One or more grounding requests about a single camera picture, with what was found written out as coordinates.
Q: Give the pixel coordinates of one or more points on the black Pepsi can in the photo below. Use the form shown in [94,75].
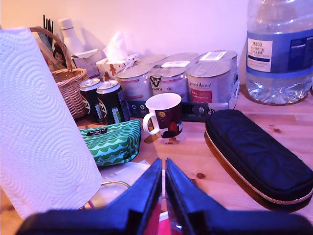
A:
[89,102]
[110,105]

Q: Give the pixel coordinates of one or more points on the small pale cardboard box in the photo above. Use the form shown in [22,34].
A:
[85,61]

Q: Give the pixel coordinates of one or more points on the silver tin red label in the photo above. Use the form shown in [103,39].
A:
[207,80]

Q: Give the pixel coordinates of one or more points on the gingerbread print tissue box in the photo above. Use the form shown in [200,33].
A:
[107,68]

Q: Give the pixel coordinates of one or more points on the large clear water bottle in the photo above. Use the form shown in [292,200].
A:
[281,73]

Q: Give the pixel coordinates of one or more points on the silver tin black logo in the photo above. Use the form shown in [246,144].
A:
[168,80]

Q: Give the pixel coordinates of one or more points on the pink mailing envelope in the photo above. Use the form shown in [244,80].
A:
[163,225]

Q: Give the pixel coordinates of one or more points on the silver tin white lid label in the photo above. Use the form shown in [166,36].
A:
[178,58]
[217,56]

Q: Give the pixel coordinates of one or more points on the silver tin pale label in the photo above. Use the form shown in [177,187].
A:
[134,83]

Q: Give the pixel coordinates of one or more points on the green wave-pattern pouch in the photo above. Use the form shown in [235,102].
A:
[110,144]

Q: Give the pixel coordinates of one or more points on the white paper towel roll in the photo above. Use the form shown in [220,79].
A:
[36,122]

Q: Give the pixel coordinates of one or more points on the white metal bottle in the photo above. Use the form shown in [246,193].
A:
[71,39]

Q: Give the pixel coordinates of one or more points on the black sticks bundle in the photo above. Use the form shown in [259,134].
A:
[48,29]

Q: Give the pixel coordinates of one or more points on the blue packet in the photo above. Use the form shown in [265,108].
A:
[45,39]

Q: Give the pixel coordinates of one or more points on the white tissue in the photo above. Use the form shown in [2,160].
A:
[116,46]

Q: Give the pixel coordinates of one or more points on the black quilted zip case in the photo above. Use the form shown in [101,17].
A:
[256,151]

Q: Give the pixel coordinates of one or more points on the silver tin plain lid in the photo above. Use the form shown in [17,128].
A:
[151,60]

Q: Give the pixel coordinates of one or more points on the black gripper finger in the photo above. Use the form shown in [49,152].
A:
[181,198]
[144,195]

